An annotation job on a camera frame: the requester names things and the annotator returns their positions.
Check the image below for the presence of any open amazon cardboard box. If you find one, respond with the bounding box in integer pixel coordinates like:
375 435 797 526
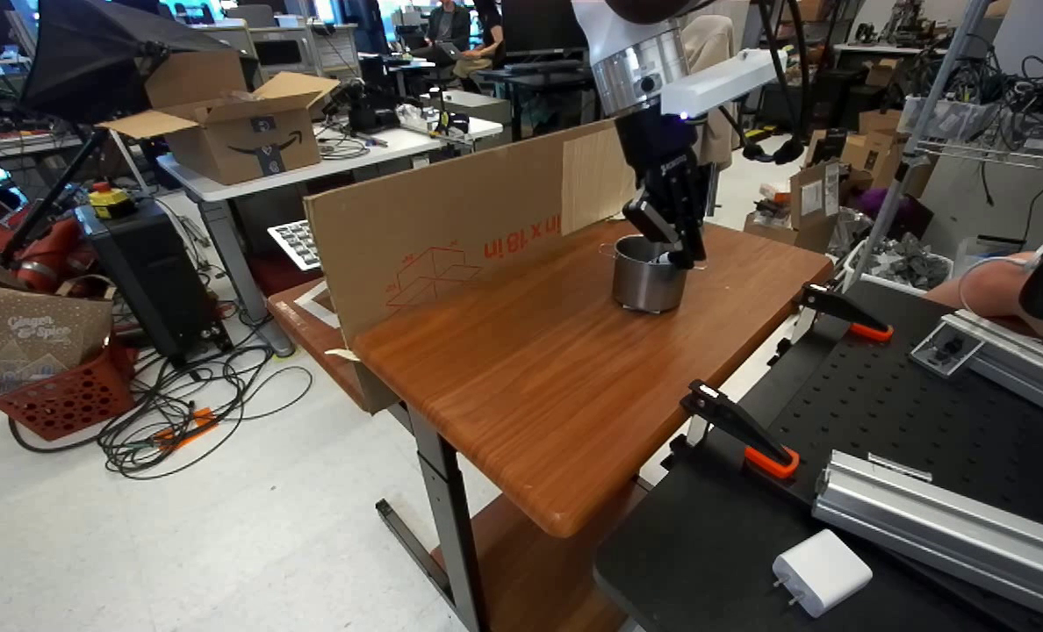
111 49 338 181

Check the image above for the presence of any black orange clamp near pot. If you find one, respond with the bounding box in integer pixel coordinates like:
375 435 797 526
802 283 896 344

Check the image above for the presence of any black perforated breadboard plate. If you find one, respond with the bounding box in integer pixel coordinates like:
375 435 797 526
596 283 1043 632

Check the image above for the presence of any white table with box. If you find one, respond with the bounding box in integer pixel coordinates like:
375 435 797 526
150 122 455 206

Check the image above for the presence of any red plastic basket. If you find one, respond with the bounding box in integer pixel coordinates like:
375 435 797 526
0 344 136 441

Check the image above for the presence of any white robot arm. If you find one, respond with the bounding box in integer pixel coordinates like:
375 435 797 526
571 0 751 271

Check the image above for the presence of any silver aluminium extrusion rail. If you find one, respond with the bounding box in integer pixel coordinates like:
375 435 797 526
812 449 1043 614

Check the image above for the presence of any black orange clamp front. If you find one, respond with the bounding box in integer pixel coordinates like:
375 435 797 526
683 379 802 480

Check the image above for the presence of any brown cardboard divider board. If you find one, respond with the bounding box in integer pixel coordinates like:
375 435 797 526
303 118 635 336

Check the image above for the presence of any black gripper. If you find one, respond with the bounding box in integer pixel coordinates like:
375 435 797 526
615 106 710 268

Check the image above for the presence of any black emergency stop box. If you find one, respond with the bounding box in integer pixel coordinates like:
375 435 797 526
74 186 228 364

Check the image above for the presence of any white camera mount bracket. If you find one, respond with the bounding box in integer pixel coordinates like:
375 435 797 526
661 49 778 114

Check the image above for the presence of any white power adapter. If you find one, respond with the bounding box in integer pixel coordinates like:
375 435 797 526
772 530 875 619

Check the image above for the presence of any silver metal pot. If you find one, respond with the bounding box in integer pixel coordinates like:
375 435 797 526
610 239 687 316

